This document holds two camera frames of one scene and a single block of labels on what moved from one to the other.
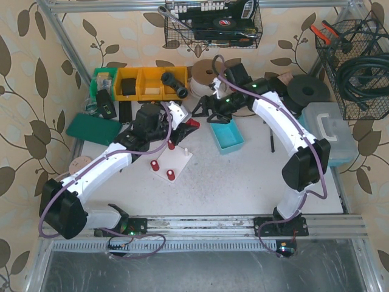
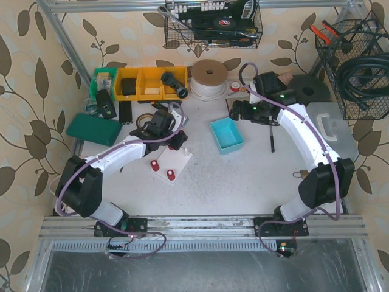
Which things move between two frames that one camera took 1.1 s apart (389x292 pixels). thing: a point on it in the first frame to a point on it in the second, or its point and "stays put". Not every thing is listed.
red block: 193,123 to 174,146
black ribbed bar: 125,111 stays put
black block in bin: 128,86 stays put
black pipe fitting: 168,78 stays put
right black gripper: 213,107 to 237,109
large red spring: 171,174 stays put
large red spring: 155,167 stays put
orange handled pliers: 323,37 stays put
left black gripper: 178,132 to 178,140
